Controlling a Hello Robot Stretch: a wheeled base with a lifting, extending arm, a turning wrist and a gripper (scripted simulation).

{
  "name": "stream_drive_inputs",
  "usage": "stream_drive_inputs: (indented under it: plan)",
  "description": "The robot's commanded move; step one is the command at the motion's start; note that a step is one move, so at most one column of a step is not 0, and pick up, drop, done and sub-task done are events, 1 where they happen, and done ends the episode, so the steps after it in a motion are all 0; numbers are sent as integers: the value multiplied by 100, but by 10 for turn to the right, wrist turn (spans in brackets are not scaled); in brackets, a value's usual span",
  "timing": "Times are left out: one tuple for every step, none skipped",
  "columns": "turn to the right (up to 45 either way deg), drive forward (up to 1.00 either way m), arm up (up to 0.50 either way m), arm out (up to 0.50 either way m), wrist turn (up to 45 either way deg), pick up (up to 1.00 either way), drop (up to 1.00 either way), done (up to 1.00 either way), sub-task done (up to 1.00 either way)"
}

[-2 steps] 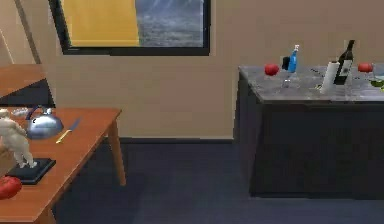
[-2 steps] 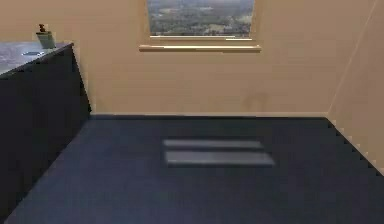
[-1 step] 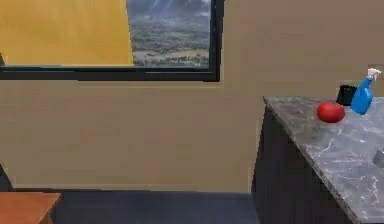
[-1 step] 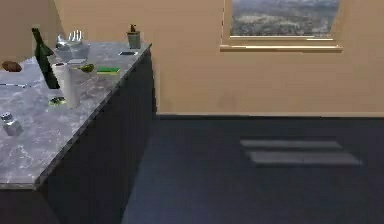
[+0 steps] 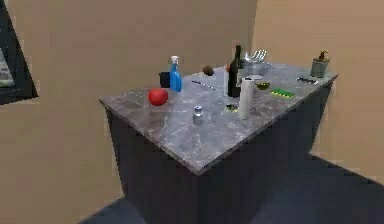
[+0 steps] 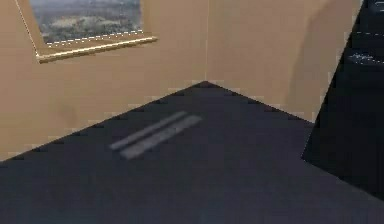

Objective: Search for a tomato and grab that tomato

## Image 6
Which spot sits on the tan framed window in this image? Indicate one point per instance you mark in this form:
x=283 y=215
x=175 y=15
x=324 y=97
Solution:
x=87 y=20

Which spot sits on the black shelf unit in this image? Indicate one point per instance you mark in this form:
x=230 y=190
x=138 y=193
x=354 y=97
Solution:
x=353 y=110

